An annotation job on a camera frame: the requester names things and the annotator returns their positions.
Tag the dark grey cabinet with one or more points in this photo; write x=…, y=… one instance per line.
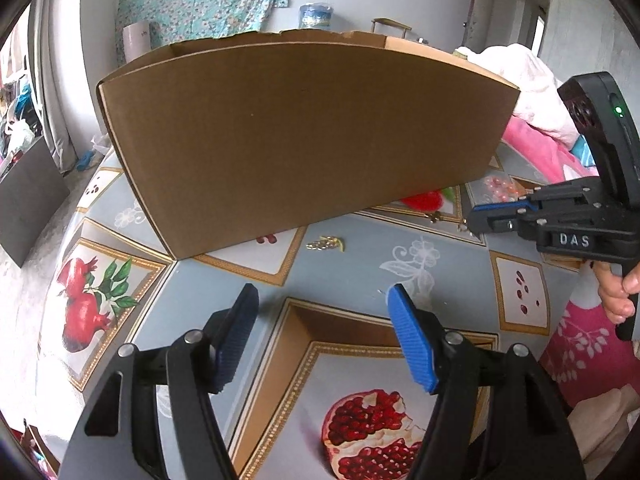
x=30, y=200

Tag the gold earring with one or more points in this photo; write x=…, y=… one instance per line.
x=322, y=245

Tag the person's right hand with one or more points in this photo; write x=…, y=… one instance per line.
x=610, y=295

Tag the green patterned quilt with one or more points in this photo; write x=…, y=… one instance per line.
x=464, y=53

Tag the pale rolled mat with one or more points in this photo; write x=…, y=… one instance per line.
x=136, y=40

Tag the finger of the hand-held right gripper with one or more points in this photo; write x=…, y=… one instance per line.
x=487, y=224
x=495, y=207

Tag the pile of clothes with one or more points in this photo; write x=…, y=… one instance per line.
x=17, y=120

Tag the teal floral wall cloth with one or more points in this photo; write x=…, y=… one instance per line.
x=200, y=0

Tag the grey curtain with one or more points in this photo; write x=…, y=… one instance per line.
x=55, y=85

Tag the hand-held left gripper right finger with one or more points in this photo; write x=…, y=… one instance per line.
x=410, y=340

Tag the fruit printed bed sheet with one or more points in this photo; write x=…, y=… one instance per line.
x=350, y=270

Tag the wooden chair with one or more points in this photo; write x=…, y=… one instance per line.
x=387, y=20

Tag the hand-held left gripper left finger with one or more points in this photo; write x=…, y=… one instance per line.
x=235, y=340

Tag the blue slipper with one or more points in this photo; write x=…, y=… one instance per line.
x=85, y=160

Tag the brown cardboard box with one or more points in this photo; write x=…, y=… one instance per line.
x=300, y=135

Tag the white fluffy blanket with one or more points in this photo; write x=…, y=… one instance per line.
x=530, y=85

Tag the beige cloth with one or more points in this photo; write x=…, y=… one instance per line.
x=610, y=435

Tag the white plastic bag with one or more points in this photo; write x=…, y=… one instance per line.
x=100, y=142

